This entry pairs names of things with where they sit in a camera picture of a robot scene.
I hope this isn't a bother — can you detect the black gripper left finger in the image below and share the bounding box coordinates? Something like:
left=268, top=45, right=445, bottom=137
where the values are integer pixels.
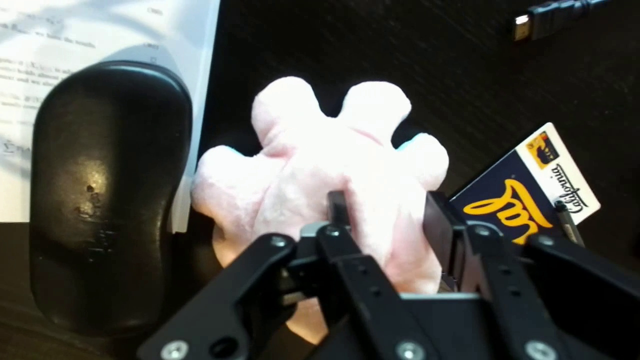
left=136, top=189, right=435, bottom=360

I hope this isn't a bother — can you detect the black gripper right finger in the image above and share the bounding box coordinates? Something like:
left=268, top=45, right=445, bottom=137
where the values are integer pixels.
left=421, top=191, right=640, bottom=360

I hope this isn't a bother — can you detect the pink octopus plush toy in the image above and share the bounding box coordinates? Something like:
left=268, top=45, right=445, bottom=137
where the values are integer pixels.
left=190, top=75, right=451, bottom=350

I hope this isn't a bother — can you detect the blue Cal card pack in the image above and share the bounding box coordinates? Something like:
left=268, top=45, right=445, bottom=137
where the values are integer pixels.
left=447, top=121, right=603, bottom=251

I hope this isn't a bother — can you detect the white paper sheet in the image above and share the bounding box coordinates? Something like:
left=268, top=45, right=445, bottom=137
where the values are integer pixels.
left=0, top=0, right=223, bottom=236

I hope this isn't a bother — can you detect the white USB cable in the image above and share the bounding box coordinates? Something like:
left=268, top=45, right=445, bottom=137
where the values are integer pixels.
left=512, top=0, right=610, bottom=45

